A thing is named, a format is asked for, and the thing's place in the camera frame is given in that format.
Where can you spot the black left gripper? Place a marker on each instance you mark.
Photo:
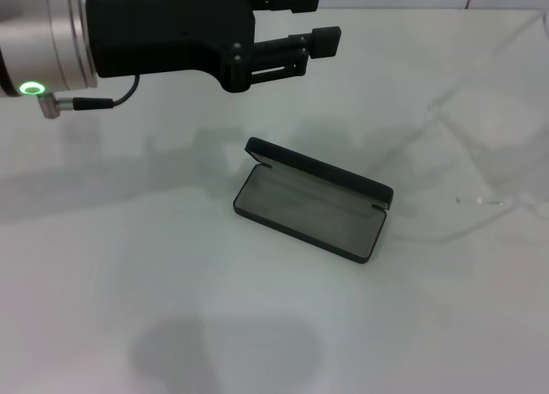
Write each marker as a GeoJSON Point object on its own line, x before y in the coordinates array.
{"type": "Point", "coordinates": [171, 29]}

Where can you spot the black glasses case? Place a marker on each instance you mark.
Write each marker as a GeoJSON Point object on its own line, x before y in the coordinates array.
{"type": "Point", "coordinates": [300, 209]}

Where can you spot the clear white glasses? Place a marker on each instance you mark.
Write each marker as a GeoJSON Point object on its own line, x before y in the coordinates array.
{"type": "Point", "coordinates": [499, 203]}

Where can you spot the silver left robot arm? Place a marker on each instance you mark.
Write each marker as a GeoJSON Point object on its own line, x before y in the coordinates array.
{"type": "Point", "coordinates": [38, 38]}

